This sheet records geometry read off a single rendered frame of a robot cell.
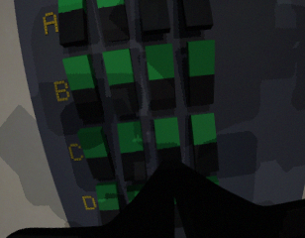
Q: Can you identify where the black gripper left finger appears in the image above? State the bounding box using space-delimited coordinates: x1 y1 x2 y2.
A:
6 160 175 238

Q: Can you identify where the dark grey switch panel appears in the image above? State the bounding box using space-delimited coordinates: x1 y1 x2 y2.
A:
14 0 305 227

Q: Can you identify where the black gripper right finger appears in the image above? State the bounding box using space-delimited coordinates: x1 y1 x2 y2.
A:
171 160 305 238

